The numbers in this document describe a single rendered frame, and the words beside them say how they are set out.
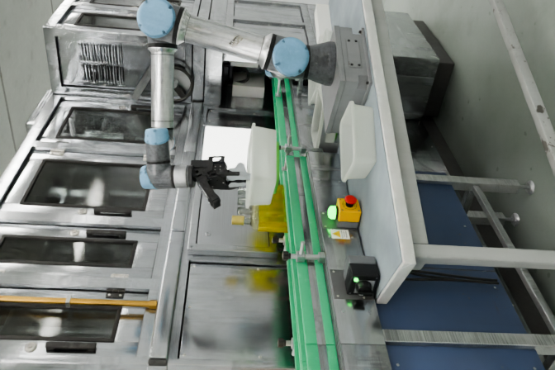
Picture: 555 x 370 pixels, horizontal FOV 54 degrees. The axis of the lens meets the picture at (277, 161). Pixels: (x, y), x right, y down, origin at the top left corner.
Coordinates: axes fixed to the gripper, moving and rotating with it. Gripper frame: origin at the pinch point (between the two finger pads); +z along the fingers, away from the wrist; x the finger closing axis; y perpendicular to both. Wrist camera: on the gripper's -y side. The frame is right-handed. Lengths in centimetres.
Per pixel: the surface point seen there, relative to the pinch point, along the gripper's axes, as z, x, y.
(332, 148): 29, 33, 38
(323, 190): 23.3, 21.6, 9.7
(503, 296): 75, 18, -33
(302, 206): 15.8, 20.1, 2.1
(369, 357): 31, 1, -55
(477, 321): 64, 13, -42
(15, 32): -183, 104, 209
